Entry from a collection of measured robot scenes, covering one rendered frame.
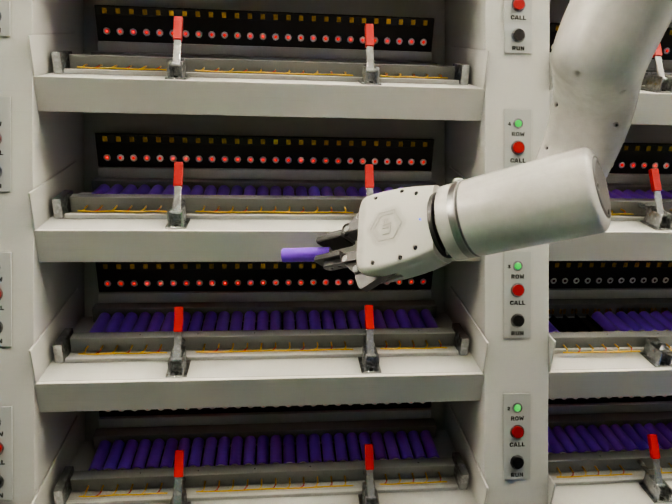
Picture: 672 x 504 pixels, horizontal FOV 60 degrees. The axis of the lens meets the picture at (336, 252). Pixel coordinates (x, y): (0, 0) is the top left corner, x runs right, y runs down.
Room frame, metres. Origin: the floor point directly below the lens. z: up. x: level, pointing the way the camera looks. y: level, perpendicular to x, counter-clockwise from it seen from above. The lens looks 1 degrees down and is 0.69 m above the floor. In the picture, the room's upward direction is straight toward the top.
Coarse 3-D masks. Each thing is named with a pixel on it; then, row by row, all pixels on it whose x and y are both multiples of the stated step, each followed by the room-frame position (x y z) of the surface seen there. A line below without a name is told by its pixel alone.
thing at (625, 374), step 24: (552, 288) 1.01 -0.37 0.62; (576, 288) 1.01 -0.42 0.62; (600, 288) 1.01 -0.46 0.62; (624, 288) 1.02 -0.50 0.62; (648, 288) 1.02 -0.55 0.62; (552, 360) 0.82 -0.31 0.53; (576, 360) 0.86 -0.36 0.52; (600, 360) 0.86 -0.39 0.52; (624, 360) 0.87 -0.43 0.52; (552, 384) 0.83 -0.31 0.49; (576, 384) 0.84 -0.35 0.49; (600, 384) 0.84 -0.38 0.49; (624, 384) 0.85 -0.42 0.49; (648, 384) 0.85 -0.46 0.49
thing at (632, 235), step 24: (624, 144) 1.00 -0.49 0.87; (648, 144) 1.00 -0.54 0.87; (624, 168) 1.01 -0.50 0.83; (648, 168) 1.02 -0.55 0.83; (624, 192) 0.99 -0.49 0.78; (648, 192) 0.99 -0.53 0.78; (624, 216) 0.89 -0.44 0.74; (648, 216) 0.88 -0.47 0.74; (576, 240) 0.84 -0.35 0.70; (600, 240) 0.84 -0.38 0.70; (624, 240) 0.84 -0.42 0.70; (648, 240) 0.85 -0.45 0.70
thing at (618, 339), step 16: (560, 336) 0.88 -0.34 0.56; (576, 336) 0.88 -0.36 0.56; (592, 336) 0.88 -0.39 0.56; (608, 336) 0.88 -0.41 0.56; (624, 336) 0.89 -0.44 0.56; (640, 336) 0.89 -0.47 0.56; (656, 336) 0.89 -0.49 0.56; (576, 352) 0.87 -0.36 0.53; (592, 352) 0.87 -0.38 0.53; (608, 352) 0.87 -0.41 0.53
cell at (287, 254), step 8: (288, 248) 0.75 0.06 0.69; (296, 248) 0.75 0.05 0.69; (304, 248) 0.74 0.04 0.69; (312, 248) 0.74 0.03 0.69; (320, 248) 0.74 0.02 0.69; (328, 248) 0.73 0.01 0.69; (288, 256) 0.74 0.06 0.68; (296, 256) 0.74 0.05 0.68; (304, 256) 0.74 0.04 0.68; (312, 256) 0.74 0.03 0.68
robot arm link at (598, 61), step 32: (576, 0) 0.53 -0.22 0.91; (608, 0) 0.50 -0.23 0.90; (640, 0) 0.49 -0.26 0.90; (576, 32) 0.52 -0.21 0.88; (608, 32) 0.50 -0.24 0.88; (640, 32) 0.50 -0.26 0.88; (576, 64) 0.52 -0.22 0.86; (608, 64) 0.51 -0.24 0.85; (640, 64) 0.52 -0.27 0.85; (576, 96) 0.57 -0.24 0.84; (608, 96) 0.55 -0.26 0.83; (576, 128) 0.62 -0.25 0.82; (608, 128) 0.59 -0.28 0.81; (608, 160) 0.62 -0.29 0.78
